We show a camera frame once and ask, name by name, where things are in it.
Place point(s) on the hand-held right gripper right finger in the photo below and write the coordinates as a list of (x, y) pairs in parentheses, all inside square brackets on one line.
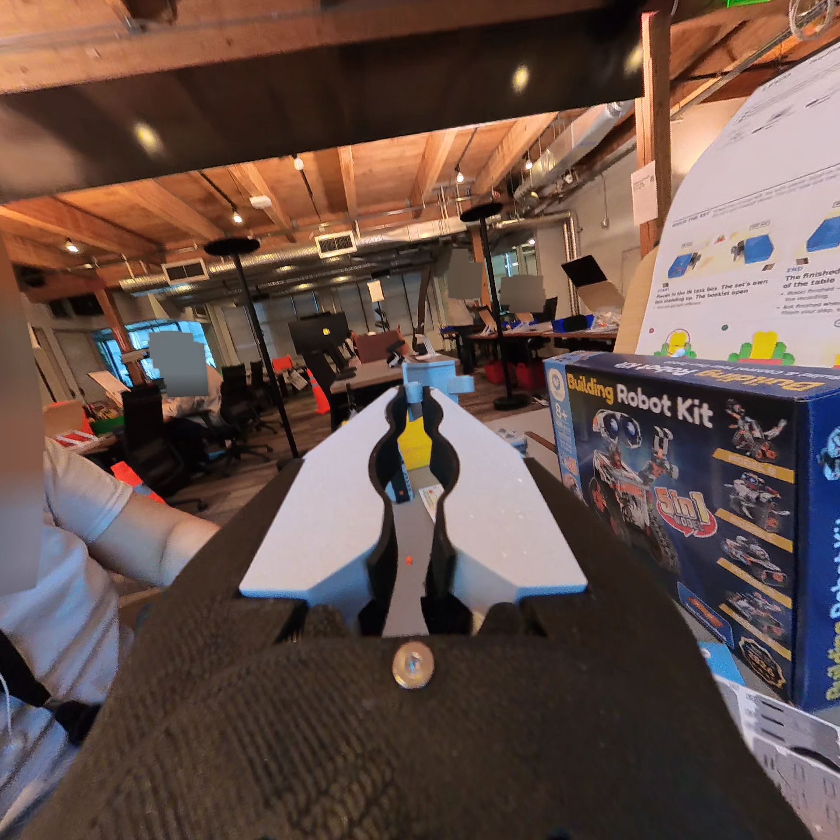
[(505, 525)]

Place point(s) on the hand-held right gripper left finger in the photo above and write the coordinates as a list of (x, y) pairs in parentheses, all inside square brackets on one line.
[(315, 518)]

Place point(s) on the grey curved building piece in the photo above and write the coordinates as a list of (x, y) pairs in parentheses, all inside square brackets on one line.
[(426, 374)]

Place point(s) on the person's left forearm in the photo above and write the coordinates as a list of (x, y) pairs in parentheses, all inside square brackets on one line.
[(157, 538)]

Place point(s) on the grey desk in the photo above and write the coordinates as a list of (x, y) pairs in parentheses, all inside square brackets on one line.
[(410, 590)]

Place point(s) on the yellow plastic bin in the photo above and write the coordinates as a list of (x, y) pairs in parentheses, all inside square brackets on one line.
[(417, 446)]

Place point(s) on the orange traffic cone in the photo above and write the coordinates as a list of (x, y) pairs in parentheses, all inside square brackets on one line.
[(319, 394)]

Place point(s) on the black office chair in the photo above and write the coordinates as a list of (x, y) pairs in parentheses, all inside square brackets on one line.
[(148, 446), (243, 407)]

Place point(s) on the red storage bins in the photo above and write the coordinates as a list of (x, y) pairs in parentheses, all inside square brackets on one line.
[(518, 374)]

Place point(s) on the background work table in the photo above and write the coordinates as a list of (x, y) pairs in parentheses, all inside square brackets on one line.
[(374, 374)]

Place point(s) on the blue robot kit box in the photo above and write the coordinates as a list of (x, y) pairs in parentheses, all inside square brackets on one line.
[(656, 472)]

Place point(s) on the black monitor on stand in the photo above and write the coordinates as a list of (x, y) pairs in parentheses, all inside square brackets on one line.
[(321, 331)]

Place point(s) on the long background table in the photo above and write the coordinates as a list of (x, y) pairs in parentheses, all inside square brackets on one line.
[(544, 334)]

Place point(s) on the black floor lamp stand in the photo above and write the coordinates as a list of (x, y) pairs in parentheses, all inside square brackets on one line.
[(492, 295), (259, 328)]

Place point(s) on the blue instruction booklet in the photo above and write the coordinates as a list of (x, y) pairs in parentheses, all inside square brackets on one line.
[(722, 664)]

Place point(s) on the person in beige shirt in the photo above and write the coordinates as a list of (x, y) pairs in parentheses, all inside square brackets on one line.
[(72, 623)]

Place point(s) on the white air vent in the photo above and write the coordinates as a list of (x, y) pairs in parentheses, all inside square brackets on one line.
[(185, 269), (336, 244)]

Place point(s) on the robot sticker sheet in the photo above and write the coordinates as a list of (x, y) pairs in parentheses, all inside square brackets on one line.
[(794, 754)]

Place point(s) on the white printed instruction board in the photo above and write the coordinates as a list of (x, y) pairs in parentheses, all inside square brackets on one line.
[(741, 216)]

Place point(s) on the silver ventilation duct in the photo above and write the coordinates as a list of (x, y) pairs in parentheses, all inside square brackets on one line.
[(394, 236)]

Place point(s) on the paper notice on post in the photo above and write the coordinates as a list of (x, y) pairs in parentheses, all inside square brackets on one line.
[(643, 184)]

